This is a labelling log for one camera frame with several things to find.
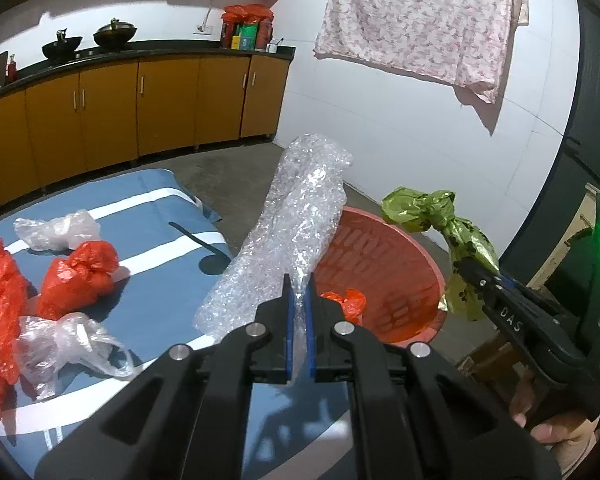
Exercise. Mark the red bag of groceries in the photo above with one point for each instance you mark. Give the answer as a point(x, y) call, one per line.
point(247, 12)

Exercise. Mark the dark grey door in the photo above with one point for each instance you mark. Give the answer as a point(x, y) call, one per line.
point(595, 110)

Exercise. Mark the clear bubble wrap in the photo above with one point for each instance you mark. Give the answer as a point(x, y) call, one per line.
point(290, 220)

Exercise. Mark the red plastic basket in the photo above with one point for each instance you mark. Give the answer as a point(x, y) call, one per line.
point(430, 320)

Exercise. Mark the wooden lower cabinets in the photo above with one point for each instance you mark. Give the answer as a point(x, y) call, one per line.
point(165, 105)

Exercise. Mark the green box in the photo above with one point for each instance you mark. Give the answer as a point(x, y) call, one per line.
point(249, 35)

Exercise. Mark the blue white striped blanket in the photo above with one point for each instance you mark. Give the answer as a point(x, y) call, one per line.
point(165, 280)

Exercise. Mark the white cup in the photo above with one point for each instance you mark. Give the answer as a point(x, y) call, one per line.
point(272, 48)

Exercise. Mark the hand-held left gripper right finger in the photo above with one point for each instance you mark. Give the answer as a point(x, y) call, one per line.
point(311, 340)

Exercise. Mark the person's right hand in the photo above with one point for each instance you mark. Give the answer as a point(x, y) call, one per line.
point(555, 430)

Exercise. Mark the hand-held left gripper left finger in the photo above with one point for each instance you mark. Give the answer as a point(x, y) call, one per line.
point(290, 340)

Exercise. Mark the red plastic bag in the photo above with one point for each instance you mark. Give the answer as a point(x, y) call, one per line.
point(350, 305)
point(77, 280)
point(0, 310)

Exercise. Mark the clear plastic bag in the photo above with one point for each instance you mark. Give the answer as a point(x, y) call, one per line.
point(55, 345)
point(55, 232)

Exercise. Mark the light green plastic bag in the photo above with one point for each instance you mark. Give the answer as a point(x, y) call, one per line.
point(415, 210)

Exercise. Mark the cream wooden frame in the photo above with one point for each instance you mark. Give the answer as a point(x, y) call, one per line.
point(560, 260)

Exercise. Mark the pink floral cloth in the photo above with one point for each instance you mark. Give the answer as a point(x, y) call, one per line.
point(420, 15)

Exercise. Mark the white wall outlet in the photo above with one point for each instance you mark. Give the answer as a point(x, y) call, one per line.
point(203, 29)

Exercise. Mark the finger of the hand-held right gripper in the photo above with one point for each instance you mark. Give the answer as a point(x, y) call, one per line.
point(510, 317)
point(485, 275)

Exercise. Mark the red bottle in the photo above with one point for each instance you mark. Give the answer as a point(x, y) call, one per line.
point(12, 71)

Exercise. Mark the black wok with lid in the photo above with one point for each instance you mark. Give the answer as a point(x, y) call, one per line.
point(114, 37)

